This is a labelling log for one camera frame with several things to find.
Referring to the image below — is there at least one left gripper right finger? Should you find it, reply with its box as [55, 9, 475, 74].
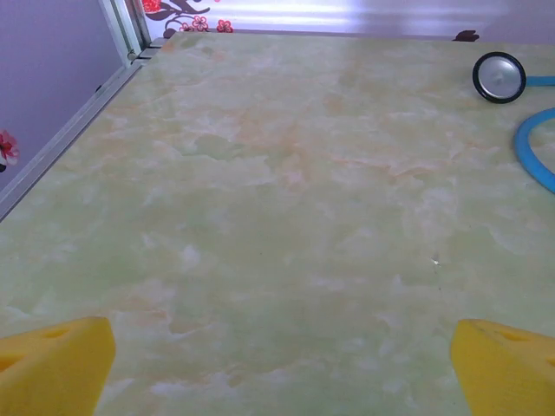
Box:
[450, 318, 555, 416]

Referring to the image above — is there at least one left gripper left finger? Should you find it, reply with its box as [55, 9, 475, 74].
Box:
[0, 315, 116, 416]

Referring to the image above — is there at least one blue tube stethoscope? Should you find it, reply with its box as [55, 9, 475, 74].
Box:
[472, 51, 555, 194]

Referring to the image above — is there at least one aluminium table side rail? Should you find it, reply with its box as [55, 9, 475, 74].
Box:
[0, 36, 169, 222]

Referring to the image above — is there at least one aluminium frame post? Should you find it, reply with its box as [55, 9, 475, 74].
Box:
[98, 0, 153, 67]

